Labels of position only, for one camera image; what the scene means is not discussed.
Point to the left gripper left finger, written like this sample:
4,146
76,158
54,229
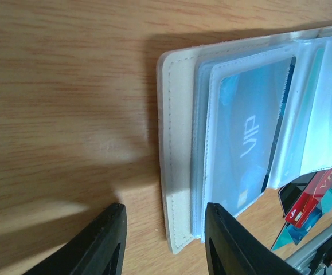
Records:
98,249

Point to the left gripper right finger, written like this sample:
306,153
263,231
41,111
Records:
232,249

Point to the beige card holder wallet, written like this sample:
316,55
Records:
187,91

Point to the blue VIP card handed over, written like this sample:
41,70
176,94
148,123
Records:
250,105

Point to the black card under red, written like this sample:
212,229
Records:
291,192

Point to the red VIP card left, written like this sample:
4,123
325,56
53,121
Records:
309,199

